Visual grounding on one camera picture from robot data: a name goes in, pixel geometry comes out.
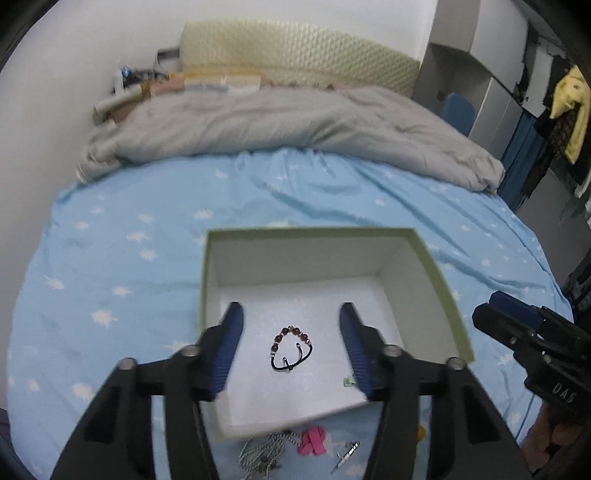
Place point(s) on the cream quilted headboard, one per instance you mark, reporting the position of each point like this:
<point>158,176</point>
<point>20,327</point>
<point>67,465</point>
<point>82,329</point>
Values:
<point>290,53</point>

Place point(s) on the orange wooden gourd pendant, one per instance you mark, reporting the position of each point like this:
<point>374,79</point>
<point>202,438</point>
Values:
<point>421,433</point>

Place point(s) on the green cardboard box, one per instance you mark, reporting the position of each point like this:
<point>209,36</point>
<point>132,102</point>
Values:
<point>291,284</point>

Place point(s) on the grey wardrobe cabinet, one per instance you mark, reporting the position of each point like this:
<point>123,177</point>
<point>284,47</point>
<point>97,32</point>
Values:
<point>476,51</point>

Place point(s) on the person's right hand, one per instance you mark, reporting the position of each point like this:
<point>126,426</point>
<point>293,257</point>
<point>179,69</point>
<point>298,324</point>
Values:
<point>557,446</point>

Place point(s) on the pink hair bow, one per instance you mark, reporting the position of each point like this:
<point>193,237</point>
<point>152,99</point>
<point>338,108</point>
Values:
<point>312,442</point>

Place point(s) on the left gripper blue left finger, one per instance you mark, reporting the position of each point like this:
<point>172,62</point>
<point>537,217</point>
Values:
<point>221,345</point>

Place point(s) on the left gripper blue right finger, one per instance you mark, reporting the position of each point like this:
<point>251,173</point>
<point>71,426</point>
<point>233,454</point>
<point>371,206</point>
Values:
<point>352,331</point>

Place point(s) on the blue curtain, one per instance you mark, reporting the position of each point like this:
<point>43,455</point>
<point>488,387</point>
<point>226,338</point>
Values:
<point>520,155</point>

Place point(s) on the light blue star bedsheet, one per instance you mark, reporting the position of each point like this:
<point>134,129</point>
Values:
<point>117,270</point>

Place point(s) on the brown cardboard box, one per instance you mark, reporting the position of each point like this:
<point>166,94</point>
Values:
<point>120,113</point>

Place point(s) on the white rolled paper tube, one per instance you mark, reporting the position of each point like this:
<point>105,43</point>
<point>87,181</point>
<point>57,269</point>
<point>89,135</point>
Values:
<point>127,95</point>

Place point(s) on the blue chair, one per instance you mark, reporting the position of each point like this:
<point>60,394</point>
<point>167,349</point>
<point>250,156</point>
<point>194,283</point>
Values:
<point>459,113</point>

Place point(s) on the small silver pin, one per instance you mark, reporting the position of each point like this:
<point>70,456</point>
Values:
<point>350,450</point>

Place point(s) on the pillows with yellow trim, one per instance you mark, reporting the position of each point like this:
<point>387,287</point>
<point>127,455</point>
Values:
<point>220,81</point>

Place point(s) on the grey duvet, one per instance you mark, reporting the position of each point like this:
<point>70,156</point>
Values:
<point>371,123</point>

